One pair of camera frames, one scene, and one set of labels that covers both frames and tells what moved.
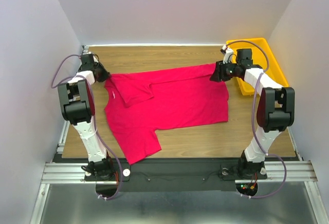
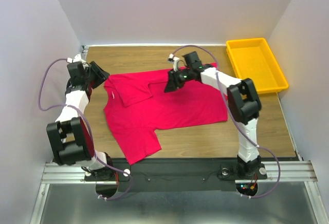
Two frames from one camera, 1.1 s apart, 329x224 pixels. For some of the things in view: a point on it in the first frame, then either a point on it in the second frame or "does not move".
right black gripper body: [220, 71] -> [176, 79]
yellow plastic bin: [262, 57] does not move
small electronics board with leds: [249, 189] does not move
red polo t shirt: [139, 103] does not move
